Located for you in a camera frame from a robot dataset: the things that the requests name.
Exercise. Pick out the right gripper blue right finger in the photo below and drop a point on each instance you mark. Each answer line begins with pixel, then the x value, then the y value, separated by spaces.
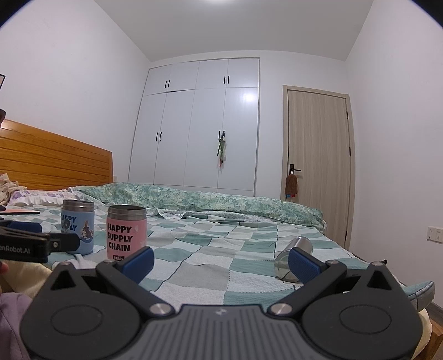
pixel 313 267

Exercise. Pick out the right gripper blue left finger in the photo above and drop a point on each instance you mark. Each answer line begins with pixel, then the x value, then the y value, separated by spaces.
pixel 134 267

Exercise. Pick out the silver steel cup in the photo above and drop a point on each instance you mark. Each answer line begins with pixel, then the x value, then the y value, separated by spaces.
pixel 288 261

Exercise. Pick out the blue printed steel cup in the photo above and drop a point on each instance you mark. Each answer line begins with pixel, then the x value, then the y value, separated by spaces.
pixel 78 217

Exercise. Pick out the left hand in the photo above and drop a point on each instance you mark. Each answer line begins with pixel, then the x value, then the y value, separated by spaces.
pixel 3 268

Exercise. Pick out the black phone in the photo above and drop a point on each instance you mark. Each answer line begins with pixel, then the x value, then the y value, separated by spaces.
pixel 19 212

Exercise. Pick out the purple floral pillow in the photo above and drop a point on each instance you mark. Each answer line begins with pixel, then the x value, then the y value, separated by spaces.
pixel 32 197

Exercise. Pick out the checkered teal bed sheet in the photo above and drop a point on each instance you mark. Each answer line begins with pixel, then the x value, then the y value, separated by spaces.
pixel 203 259

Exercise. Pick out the green floral quilt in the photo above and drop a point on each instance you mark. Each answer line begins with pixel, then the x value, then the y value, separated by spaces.
pixel 168 198

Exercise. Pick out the brown plush toy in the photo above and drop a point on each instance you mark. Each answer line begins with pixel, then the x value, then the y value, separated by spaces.
pixel 291 186

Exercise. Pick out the wooden headboard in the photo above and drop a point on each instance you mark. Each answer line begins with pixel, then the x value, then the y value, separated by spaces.
pixel 41 160

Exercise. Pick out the beige wooden door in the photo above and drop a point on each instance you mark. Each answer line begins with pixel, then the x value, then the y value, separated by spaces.
pixel 318 138

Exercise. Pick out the green hanging ornament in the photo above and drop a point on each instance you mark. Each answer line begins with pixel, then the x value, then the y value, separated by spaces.
pixel 221 150

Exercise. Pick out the white built-in wardrobe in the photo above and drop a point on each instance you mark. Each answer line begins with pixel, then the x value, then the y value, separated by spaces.
pixel 184 109

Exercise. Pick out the black door handle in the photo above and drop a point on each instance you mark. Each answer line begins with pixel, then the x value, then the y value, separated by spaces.
pixel 293 171

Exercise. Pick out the white wall socket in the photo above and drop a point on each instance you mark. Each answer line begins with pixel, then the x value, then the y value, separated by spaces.
pixel 434 234

